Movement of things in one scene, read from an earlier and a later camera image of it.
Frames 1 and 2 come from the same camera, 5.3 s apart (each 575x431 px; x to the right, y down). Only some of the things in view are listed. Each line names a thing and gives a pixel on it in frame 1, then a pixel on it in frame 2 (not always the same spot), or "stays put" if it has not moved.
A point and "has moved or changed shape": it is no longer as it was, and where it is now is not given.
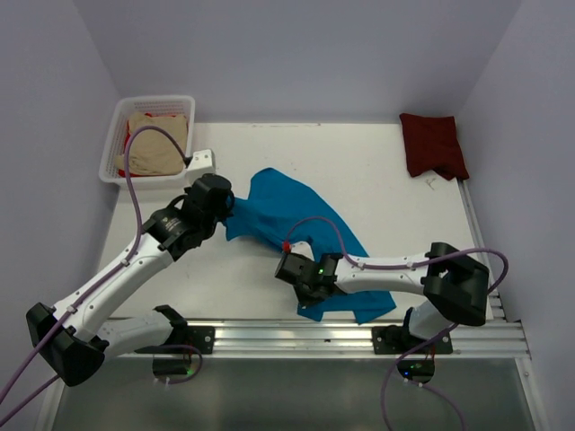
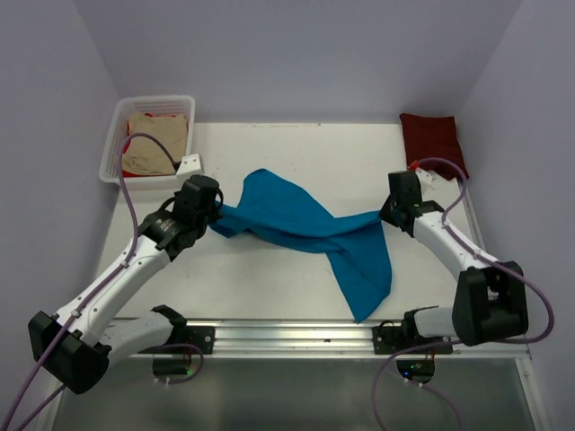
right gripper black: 306,300 → 384,213
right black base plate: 399,339 stays put
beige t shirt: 152,151 stays put
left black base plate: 201,338 stays put
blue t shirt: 283,208 has moved or changed shape
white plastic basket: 181,106 stays put
